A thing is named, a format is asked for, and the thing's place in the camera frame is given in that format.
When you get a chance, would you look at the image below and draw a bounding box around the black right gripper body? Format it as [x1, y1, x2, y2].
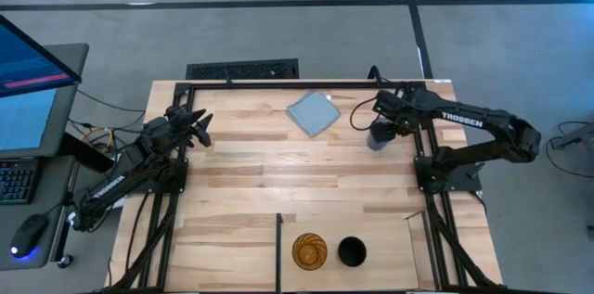
[372, 89, 415, 136]

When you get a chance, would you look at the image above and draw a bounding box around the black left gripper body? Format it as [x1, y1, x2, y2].
[142, 104, 196, 147]

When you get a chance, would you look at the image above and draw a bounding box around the blue translucent cup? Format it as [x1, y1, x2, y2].
[366, 121, 392, 152]

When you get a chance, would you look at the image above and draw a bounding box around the black cup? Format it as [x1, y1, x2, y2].
[337, 236, 368, 268]

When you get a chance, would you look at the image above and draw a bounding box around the amber ribbed glass cup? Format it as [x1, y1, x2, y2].
[291, 232, 329, 271]

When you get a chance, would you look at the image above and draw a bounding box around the black floor vent grille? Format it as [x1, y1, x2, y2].
[185, 58, 301, 81]

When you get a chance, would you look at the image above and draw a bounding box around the folded grey cloth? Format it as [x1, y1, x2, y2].
[285, 90, 342, 139]

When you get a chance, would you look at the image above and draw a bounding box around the grey desk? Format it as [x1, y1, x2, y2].
[0, 43, 90, 272]

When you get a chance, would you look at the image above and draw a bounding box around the computer monitor with blue screen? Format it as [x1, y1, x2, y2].
[0, 14, 83, 152]

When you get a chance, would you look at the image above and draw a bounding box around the black keyboard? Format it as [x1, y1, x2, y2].
[0, 159, 40, 206]

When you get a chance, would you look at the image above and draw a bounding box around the black computer mouse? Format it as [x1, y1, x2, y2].
[9, 213, 49, 260]

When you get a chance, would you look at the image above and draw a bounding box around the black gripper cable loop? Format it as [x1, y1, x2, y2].
[349, 96, 380, 133]

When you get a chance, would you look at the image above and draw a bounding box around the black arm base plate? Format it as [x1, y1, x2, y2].
[414, 153, 483, 194]
[136, 157, 189, 195]

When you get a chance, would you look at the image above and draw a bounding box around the yellow cable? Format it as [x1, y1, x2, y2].
[82, 125, 115, 154]

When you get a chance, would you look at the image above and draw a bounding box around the black aluminium table frame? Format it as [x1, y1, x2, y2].
[99, 79, 503, 294]

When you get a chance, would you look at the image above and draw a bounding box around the black floor cable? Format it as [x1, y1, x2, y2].
[545, 121, 594, 180]

